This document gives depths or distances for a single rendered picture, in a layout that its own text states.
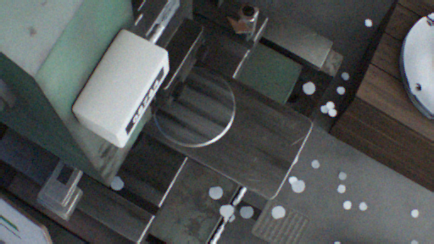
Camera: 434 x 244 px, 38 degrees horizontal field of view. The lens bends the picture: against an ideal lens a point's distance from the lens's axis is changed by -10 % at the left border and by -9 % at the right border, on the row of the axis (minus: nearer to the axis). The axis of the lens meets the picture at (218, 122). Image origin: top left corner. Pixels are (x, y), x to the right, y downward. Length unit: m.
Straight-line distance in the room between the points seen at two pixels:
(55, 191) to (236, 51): 0.39
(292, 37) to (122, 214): 0.45
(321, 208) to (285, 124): 0.81
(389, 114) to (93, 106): 1.15
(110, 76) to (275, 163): 0.59
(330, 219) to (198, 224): 0.74
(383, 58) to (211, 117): 0.66
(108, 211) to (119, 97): 0.64
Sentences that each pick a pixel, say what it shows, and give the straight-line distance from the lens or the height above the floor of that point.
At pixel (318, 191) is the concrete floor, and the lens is 1.83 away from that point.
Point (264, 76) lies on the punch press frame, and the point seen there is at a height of 0.64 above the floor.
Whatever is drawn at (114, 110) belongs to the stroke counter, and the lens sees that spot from 0.46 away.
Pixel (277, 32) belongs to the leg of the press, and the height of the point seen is 0.64.
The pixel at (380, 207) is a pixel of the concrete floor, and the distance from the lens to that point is 1.86.
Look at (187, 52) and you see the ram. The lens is 0.85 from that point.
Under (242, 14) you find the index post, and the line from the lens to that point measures 1.07.
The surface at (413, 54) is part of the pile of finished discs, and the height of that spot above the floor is 0.39.
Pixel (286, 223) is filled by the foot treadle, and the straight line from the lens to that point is 1.64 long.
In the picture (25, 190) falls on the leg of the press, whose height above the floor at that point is 0.62.
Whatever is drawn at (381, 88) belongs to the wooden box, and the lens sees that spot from 1.56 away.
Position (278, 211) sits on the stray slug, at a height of 0.65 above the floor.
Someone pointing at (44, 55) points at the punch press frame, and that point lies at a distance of 0.38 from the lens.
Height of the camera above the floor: 1.77
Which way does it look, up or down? 75 degrees down
